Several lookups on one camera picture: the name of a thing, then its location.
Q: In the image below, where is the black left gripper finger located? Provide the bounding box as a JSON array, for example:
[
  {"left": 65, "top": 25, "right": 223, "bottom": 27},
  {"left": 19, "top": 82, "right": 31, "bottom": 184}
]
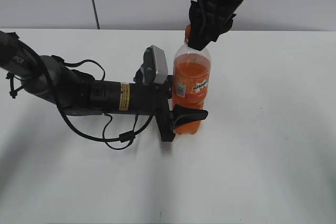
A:
[{"left": 171, "top": 104, "right": 208, "bottom": 130}]

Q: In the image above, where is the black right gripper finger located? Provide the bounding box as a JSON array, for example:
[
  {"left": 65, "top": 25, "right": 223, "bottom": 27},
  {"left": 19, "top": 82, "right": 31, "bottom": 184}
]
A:
[
  {"left": 188, "top": 0, "right": 218, "bottom": 50},
  {"left": 207, "top": 6, "right": 236, "bottom": 42}
]

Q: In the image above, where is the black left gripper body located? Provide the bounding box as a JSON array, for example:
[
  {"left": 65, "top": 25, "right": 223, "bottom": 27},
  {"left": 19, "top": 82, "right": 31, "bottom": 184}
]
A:
[{"left": 129, "top": 74, "right": 175, "bottom": 142}]

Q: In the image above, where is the orange bottle cap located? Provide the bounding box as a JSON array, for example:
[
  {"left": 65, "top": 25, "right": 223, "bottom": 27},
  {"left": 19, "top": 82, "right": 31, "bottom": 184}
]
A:
[{"left": 184, "top": 24, "right": 191, "bottom": 44}]

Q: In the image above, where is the orange Mirinda soda bottle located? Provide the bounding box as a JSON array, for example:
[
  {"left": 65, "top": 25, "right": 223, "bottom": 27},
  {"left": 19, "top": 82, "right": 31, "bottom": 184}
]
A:
[{"left": 172, "top": 24, "right": 212, "bottom": 135}]

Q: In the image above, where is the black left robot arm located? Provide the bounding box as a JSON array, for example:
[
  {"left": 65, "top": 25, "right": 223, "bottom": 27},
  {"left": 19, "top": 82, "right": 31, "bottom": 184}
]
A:
[{"left": 1, "top": 32, "right": 208, "bottom": 142}]

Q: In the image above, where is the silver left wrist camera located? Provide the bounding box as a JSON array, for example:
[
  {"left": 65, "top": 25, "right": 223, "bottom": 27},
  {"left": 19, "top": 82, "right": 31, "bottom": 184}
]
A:
[{"left": 134, "top": 45, "right": 168, "bottom": 86}]

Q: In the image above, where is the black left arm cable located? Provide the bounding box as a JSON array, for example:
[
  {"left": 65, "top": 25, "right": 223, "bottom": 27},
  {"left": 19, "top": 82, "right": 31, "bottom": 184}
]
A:
[{"left": 6, "top": 60, "right": 153, "bottom": 151}]

